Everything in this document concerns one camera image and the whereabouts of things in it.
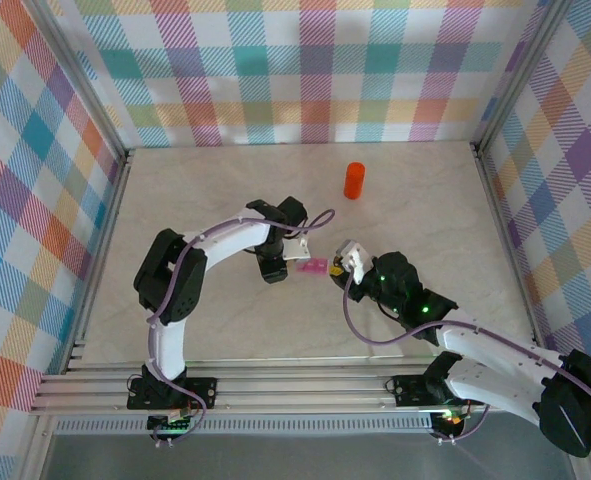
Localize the pink pill organizer box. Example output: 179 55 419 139
297 258 329 277

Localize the orange plastic pill bottle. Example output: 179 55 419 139
343 160 366 200

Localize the grey metal base panel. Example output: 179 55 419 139
39 414 584 480

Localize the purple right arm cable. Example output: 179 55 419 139
342 272 591 446

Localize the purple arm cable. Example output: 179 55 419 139
144 207 336 446
342 272 591 446

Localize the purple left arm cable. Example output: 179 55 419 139
144 207 336 446

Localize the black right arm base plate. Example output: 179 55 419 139
384 374 449 407

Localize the aluminium side rail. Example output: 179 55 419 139
62 149 136 374
472 144 551 369

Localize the aluminium mounting rail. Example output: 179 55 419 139
29 357 581 416

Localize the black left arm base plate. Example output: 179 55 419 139
126 375 220 412

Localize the perforated metal cable tray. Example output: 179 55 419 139
53 417 435 436

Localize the aluminium frame post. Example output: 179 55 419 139
24 0 135 162
469 0 576 156

